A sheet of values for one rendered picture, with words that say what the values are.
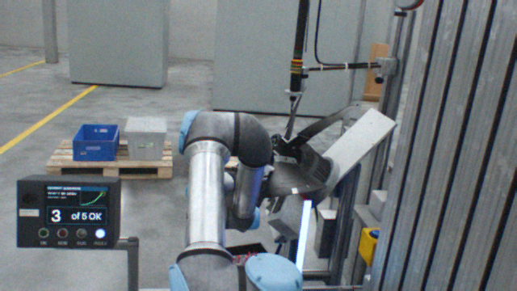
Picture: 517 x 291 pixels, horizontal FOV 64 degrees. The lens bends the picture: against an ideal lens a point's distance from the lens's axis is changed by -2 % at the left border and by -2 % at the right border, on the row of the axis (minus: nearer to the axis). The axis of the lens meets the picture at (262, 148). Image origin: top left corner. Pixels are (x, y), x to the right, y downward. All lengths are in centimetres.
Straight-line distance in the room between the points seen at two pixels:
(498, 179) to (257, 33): 655
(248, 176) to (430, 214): 66
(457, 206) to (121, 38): 834
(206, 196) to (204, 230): 8
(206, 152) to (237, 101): 614
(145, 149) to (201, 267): 364
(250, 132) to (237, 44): 596
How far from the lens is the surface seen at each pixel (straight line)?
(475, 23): 59
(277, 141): 166
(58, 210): 128
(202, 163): 99
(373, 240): 143
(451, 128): 60
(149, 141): 440
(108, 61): 883
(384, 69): 201
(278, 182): 148
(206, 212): 92
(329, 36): 720
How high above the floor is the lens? 175
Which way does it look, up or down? 19 degrees down
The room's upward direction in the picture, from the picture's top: 5 degrees clockwise
